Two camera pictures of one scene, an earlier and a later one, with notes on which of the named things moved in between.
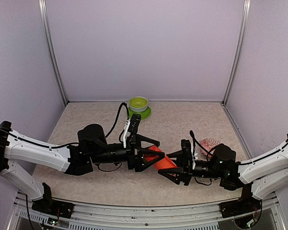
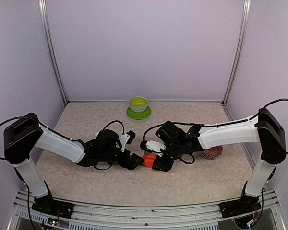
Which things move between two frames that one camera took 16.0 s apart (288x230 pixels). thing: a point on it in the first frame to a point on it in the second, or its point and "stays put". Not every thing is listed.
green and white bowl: [138, 104] stays put
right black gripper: [181, 172] to [162, 166]
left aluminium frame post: [42, 9] stays put
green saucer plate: [144, 114] stays put
